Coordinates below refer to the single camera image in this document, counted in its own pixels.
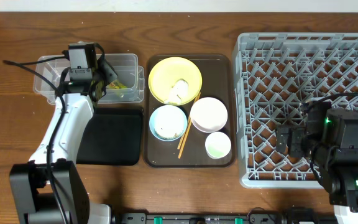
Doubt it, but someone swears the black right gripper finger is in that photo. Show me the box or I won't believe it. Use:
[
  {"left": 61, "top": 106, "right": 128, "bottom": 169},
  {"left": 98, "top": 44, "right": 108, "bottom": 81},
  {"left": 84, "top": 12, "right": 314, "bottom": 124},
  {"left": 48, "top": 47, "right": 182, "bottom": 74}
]
[
  {"left": 275, "top": 125, "right": 290, "bottom": 152},
  {"left": 287, "top": 127, "right": 305, "bottom": 157}
]

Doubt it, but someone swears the green snack wrapper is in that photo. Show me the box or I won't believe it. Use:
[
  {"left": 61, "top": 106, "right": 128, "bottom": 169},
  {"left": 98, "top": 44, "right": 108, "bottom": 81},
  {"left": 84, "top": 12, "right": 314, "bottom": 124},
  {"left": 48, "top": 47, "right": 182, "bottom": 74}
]
[{"left": 107, "top": 79, "right": 127, "bottom": 90}]

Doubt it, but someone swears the white green cup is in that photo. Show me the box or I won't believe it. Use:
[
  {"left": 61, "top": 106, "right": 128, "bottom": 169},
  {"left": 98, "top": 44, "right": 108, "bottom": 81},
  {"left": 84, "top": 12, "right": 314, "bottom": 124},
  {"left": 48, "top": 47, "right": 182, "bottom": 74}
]
[{"left": 205, "top": 132, "right": 231, "bottom": 159}]

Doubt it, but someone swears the pink bowl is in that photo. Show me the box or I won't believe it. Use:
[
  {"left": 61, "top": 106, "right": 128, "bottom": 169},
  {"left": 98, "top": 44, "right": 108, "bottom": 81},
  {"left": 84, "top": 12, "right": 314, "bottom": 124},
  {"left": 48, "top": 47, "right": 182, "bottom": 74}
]
[{"left": 190, "top": 97, "right": 228, "bottom": 133}]

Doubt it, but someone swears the white tissue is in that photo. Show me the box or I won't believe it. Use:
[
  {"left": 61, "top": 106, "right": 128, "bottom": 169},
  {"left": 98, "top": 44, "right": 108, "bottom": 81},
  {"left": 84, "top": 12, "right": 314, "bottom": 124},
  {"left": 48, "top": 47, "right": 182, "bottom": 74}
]
[{"left": 164, "top": 79, "right": 188, "bottom": 105}]

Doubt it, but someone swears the blue bowl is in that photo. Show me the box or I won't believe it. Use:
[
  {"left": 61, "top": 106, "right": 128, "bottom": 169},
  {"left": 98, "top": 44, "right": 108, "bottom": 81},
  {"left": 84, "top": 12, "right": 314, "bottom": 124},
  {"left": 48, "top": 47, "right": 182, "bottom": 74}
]
[{"left": 149, "top": 105, "right": 188, "bottom": 141}]

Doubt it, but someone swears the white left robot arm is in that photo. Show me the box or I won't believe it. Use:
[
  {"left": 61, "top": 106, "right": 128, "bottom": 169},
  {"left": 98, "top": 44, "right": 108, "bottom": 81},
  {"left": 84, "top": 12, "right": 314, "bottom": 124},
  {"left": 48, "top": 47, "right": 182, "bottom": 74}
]
[{"left": 9, "top": 42, "right": 117, "bottom": 223}]

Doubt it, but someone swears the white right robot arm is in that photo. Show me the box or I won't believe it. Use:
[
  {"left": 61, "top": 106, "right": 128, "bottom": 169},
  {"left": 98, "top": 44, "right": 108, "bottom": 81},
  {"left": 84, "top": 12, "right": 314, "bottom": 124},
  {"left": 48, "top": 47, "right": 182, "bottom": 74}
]
[{"left": 276, "top": 100, "right": 358, "bottom": 223}]

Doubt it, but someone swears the clear plastic waste bin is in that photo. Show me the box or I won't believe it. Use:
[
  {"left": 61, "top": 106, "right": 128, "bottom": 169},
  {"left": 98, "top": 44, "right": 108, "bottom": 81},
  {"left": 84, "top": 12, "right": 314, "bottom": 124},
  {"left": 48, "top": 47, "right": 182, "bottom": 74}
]
[{"left": 35, "top": 54, "right": 145, "bottom": 104}]

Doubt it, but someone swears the grey dishwasher rack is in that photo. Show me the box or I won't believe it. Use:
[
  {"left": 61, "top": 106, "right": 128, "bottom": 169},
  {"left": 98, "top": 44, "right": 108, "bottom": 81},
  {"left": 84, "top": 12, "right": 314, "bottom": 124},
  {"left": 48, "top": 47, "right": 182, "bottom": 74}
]
[{"left": 232, "top": 33, "right": 358, "bottom": 189}]

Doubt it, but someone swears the black waste tray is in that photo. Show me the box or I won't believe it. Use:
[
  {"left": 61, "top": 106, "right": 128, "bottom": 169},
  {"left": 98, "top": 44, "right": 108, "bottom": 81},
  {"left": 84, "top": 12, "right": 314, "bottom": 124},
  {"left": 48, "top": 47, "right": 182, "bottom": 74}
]
[{"left": 76, "top": 108, "right": 143, "bottom": 166}]

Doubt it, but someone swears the yellow plate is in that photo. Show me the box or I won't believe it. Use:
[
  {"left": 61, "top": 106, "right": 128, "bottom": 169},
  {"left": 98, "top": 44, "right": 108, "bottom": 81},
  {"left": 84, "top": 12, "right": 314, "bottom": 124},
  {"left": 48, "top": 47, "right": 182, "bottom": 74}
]
[{"left": 149, "top": 57, "right": 203, "bottom": 106}]

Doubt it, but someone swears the wooden chopstick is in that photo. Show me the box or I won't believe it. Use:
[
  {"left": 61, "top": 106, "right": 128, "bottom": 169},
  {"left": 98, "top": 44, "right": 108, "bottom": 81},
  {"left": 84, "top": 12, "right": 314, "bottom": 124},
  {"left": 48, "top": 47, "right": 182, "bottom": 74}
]
[
  {"left": 177, "top": 92, "right": 201, "bottom": 150},
  {"left": 177, "top": 93, "right": 201, "bottom": 159}
]

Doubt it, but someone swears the black rail at table edge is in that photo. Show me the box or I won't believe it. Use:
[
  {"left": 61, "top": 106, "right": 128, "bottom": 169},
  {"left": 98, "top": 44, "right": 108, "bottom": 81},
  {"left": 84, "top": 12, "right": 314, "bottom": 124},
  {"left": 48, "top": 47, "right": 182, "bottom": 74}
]
[{"left": 111, "top": 207, "right": 338, "bottom": 224}]

